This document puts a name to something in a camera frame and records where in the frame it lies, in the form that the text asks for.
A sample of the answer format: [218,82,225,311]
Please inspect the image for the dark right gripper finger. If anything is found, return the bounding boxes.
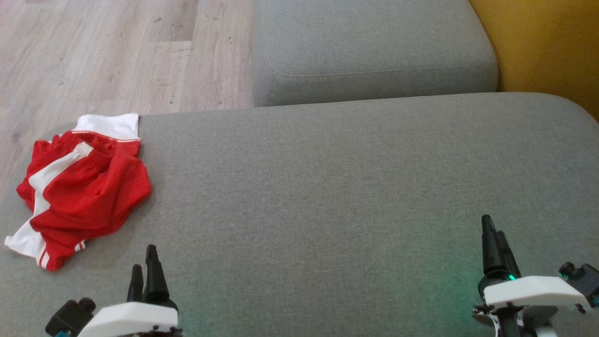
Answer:
[497,231,521,278]
[481,214,504,277]

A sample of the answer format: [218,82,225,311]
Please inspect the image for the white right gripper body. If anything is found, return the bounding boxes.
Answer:
[473,274,587,337]

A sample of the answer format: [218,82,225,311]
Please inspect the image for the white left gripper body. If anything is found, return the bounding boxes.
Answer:
[77,302,183,337]

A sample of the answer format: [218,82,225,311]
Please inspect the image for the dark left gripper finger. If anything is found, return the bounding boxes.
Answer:
[127,264,144,303]
[143,244,170,304]

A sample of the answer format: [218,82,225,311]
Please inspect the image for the red shorts with white stripe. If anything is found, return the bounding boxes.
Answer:
[16,131,152,235]

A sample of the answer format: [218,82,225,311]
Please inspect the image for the red and white shorts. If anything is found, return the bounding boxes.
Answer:
[5,113,142,271]

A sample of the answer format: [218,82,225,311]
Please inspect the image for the large grey sofa seat cushion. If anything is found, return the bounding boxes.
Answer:
[0,92,599,337]

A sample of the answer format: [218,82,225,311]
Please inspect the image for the yellow sofa backrest cushion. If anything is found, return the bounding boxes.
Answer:
[468,0,599,122]

